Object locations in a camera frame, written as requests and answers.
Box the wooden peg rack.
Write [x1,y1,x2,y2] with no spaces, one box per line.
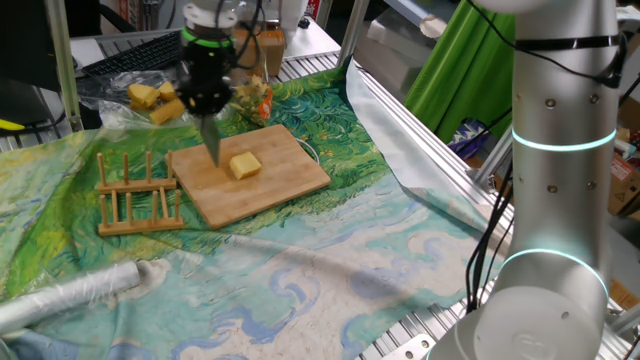
[95,149,185,237]

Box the yellow food chunks pile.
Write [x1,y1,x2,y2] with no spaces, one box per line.
[126,83,161,109]

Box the green fabric curtain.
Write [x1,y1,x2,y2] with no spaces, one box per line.
[403,0,516,144]

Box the white paper sheet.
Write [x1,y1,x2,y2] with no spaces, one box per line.
[69,37,104,69]

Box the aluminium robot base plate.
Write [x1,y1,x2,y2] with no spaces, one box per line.
[384,333,436,360]

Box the yellow potato chunk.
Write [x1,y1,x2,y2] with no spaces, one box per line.
[228,150,263,181]

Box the painted landscape tablecloth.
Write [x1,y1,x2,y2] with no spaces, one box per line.
[0,58,516,360]

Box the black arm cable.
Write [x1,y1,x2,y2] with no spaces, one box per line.
[462,0,629,314]

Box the cardboard box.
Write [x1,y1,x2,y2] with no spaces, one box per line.
[607,152,640,221]

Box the black monitor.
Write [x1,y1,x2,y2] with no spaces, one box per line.
[0,0,61,94]

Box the plastic wrap roll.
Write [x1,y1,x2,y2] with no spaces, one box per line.
[0,259,144,336]

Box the blue patterned bag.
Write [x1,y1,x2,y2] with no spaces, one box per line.
[447,118,484,159]

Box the black keyboard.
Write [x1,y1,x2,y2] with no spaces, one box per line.
[82,29,184,77]

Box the brown jar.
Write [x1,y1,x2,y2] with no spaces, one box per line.
[233,19,287,79]

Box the bamboo cutting board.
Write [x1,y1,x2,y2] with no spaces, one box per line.
[167,123,333,231]

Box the grey metal box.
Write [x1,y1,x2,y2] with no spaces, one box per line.
[353,7,441,104]

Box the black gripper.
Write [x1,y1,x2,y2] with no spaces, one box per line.
[177,45,234,116]

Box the steel cleaver knife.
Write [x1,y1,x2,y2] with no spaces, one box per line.
[199,113,223,169]

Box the aluminium frame post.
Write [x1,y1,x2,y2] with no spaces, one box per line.
[474,127,516,194]
[337,0,374,69]
[43,0,84,132]

